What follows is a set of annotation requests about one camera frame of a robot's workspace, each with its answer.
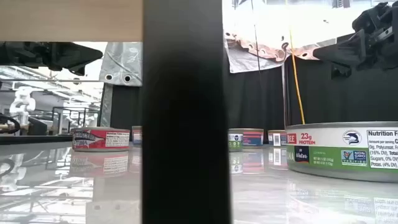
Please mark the grey metal rail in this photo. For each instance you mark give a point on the grey metal rail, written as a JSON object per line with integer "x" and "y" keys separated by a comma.
{"x": 46, "y": 81}

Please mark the white pink grommet curtain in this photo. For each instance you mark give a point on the white pink grommet curtain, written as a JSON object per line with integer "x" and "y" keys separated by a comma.
{"x": 248, "y": 59}

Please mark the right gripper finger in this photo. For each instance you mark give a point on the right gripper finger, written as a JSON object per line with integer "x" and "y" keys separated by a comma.
{"x": 340, "y": 71}
{"x": 345, "y": 51}

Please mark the black metal rack frame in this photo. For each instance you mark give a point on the black metal rack frame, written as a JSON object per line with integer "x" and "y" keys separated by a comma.
{"x": 74, "y": 108}

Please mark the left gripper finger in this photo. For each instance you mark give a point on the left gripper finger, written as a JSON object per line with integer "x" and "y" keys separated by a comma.
{"x": 84, "y": 59}

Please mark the black box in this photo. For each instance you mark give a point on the black box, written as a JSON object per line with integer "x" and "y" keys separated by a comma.
{"x": 37, "y": 128}

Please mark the green white label tuna can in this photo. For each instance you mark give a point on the green white label tuna can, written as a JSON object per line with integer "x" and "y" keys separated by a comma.
{"x": 335, "y": 155}

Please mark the black curtain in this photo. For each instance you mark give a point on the black curtain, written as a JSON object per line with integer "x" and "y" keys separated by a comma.
{"x": 342, "y": 99}
{"x": 127, "y": 109}

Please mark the black shelf side panel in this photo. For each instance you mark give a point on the black shelf side panel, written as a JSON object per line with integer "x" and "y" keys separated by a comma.
{"x": 186, "y": 124}

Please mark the black table frame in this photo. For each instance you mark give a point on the black table frame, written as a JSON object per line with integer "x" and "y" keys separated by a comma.
{"x": 31, "y": 140}

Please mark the wooden shelf board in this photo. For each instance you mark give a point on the wooden shelf board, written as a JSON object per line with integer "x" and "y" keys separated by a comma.
{"x": 62, "y": 18}

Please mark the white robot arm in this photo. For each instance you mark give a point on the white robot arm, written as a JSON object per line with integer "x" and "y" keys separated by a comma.
{"x": 22, "y": 104}
{"x": 74, "y": 121}

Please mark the grey metal pole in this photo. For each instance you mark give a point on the grey metal pole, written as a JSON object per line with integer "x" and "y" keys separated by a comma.
{"x": 284, "y": 99}

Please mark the blue red label seafood can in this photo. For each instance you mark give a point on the blue red label seafood can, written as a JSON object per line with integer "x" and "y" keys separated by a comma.
{"x": 276, "y": 138}
{"x": 137, "y": 137}
{"x": 253, "y": 138}

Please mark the grey leaf pattern curtain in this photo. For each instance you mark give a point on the grey leaf pattern curtain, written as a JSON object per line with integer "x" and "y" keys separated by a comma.
{"x": 124, "y": 62}

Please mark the red label tuna can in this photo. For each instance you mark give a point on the red label tuna can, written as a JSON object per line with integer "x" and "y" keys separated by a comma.
{"x": 99, "y": 140}

